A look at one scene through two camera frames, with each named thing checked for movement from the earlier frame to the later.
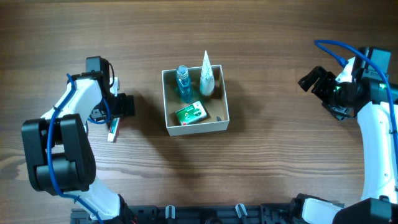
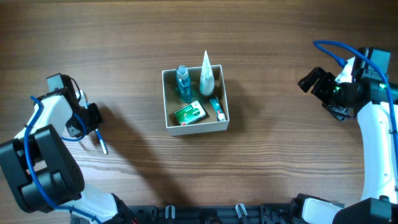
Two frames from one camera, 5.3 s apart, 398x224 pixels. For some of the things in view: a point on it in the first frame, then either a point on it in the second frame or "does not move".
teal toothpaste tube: (112, 135) → (220, 114)
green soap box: (191, 113) does not move
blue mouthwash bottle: (183, 80) does not move
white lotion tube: (207, 81) does not move
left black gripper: (126, 106) → (94, 108)
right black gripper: (325, 80) does not move
